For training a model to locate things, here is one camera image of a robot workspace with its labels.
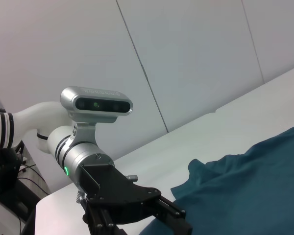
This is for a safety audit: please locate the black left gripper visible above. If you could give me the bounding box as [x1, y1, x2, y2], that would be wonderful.
[79, 163, 194, 235]

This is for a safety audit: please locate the blue shirt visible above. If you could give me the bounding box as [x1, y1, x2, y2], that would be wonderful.
[140, 121, 294, 235]

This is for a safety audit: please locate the black cable with silver plug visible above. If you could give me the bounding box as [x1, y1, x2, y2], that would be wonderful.
[75, 189, 89, 221]

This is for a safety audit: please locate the thin black floor cable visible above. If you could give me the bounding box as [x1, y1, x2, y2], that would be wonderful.
[17, 164, 50, 194]

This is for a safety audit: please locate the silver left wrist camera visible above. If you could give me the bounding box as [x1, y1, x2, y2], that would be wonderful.
[60, 86, 134, 149]

